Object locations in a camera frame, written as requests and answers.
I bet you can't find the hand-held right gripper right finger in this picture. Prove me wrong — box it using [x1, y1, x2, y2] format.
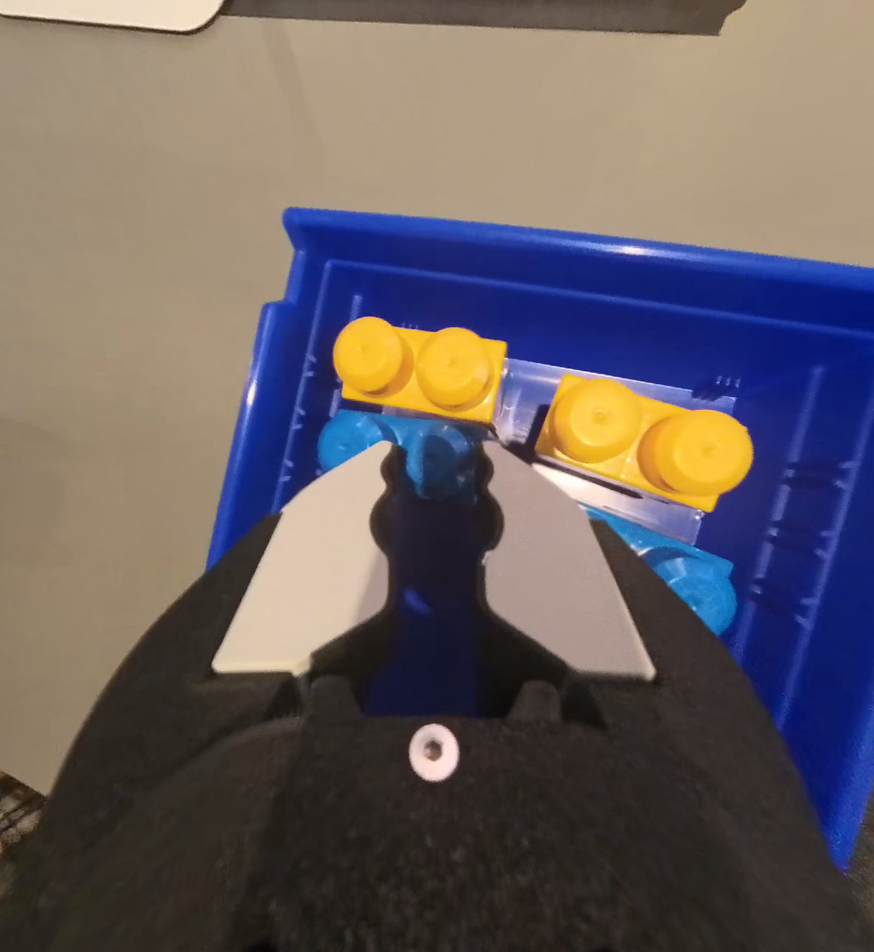
[482, 448, 657, 681]

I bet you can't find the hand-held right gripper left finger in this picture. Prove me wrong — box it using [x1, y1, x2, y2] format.
[211, 445, 398, 678]

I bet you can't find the blue plastic bin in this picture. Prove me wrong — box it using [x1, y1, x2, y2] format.
[206, 207, 874, 871]

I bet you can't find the white pad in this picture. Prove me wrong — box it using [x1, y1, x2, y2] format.
[0, 0, 224, 32]

